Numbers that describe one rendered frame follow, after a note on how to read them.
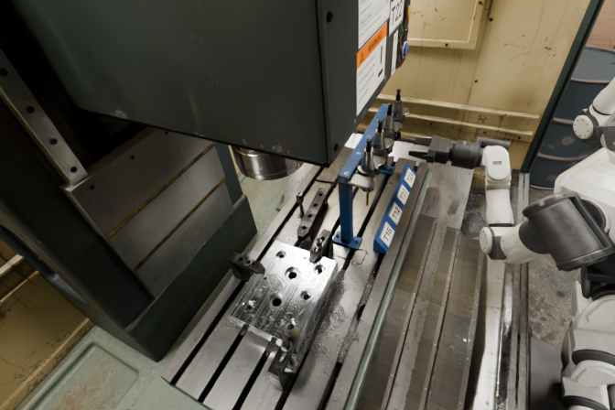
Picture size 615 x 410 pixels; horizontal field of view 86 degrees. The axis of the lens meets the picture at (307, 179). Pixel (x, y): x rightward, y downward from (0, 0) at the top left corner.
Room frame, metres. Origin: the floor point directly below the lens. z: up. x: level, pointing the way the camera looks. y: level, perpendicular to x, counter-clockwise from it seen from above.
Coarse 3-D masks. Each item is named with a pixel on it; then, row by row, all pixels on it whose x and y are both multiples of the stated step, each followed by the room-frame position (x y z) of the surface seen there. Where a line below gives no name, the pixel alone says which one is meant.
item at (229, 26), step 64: (64, 0) 0.63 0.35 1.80; (128, 0) 0.55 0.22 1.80; (192, 0) 0.49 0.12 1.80; (256, 0) 0.43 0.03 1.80; (320, 0) 0.40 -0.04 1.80; (64, 64) 0.69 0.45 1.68; (128, 64) 0.58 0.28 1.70; (192, 64) 0.51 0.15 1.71; (256, 64) 0.44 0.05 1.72; (320, 64) 0.40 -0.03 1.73; (384, 64) 0.62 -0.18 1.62; (192, 128) 0.53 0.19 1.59; (256, 128) 0.46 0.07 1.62; (320, 128) 0.40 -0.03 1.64
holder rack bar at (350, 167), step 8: (384, 104) 1.16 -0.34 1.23; (384, 112) 1.11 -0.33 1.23; (376, 120) 1.06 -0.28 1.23; (368, 128) 1.01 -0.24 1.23; (376, 128) 1.00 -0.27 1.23; (368, 136) 0.96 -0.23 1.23; (360, 144) 0.92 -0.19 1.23; (352, 152) 0.88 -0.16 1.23; (360, 152) 0.87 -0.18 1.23; (352, 160) 0.84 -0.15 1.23; (360, 160) 0.84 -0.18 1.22; (344, 168) 0.80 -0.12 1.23; (352, 168) 0.80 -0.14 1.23; (344, 176) 0.77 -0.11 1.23
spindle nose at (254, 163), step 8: (232, 152) 0.58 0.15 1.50; (240, 152) 0.55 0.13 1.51; (248, 152) 0.53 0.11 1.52; (256, 152) 0.53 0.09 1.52; (240, 160) 0.55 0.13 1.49; (248, 160) 0.54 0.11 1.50; (256, 160) 0.53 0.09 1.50; (264, 160) 0.53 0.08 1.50; (272, 160) 0.53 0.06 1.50; (280, 160) 0.53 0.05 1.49; (288, 160) 0.54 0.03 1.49; (240, 168) 0.57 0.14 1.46; (248, 168) 0.54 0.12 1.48; (256, 168) 0.53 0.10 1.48; (264, 168) 0.53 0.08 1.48; (272, 168) 0.53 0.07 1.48; (280, 168) 0.53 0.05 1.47; (288, 168) 0.53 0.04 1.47; (296, 168) 0.55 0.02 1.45; (248, 176) 0.55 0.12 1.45; (256, 176) 0.53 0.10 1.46; (264, 176) 0.53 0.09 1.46; (272, 176) 0.53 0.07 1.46; (280, 176) 0.53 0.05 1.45
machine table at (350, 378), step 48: (336, 192) 1.04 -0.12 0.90; (384, 192) 1.00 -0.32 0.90; (240, 288) 0.65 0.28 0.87; (384, 288) 0.57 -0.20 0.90; (192, 336) 0.49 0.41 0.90; (240, 336) 0.49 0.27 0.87; (336, 336) 0.44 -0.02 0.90; (192, 384) 0.36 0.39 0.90; (240, 384) 0.34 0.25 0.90; (288, 384) 0.34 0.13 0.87; (336, 384) 0.31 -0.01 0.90
